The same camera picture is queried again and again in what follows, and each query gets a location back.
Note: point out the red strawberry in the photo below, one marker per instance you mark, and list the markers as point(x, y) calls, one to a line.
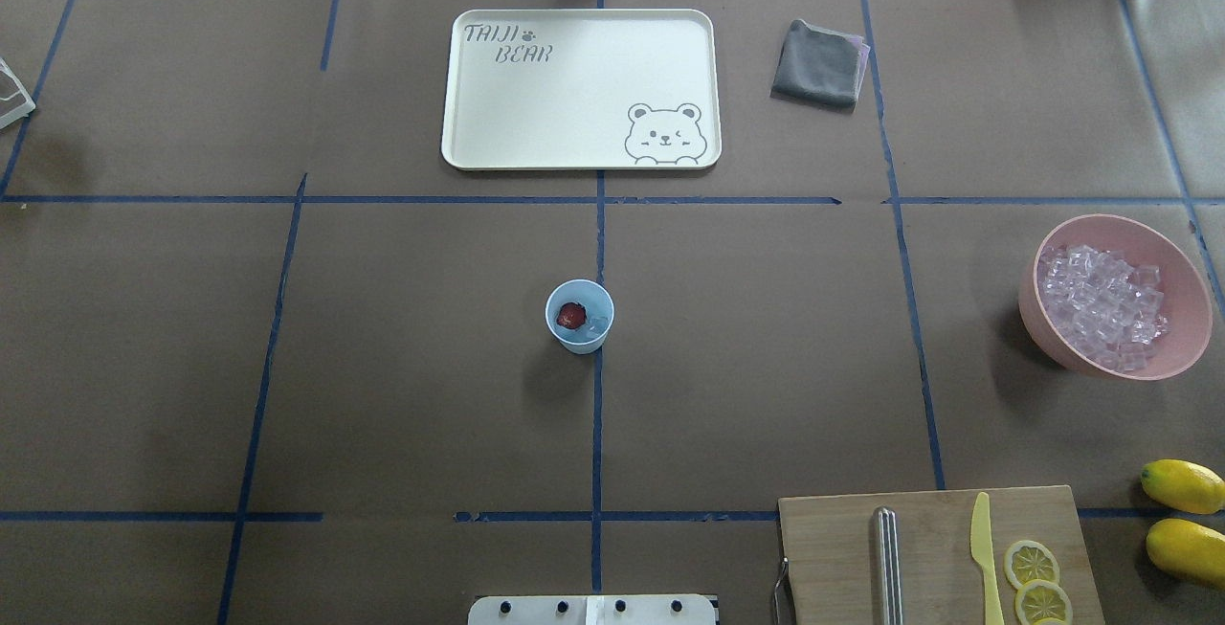
point(571, 316)

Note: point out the clear ice cubes pile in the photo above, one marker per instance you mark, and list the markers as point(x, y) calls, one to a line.
point(1108, 310)

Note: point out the cream bear serving tray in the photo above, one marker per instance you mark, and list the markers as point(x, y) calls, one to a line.
point(597, 89)

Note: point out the grey folded cloth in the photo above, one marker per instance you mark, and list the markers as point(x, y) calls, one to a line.
point(821, 67)

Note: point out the wooden cutting board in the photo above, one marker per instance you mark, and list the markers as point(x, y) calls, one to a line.
point(831, 548)

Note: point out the yellow plastic knife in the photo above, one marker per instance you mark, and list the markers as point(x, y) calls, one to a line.
point(981, 551)

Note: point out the lemon slice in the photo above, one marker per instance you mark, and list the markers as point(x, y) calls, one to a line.
point(1030, 561)
point(1043, 602)

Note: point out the pink bowl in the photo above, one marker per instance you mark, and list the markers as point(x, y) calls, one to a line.
point(1188, 301)

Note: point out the whole yellow lemon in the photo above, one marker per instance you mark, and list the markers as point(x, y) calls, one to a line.
point(1183, 486)
point(1188, 551)

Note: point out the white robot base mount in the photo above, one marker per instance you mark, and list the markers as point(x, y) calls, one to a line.
point(650, 608)

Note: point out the white wire cup rack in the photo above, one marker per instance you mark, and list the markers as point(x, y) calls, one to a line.
point(16, 102)

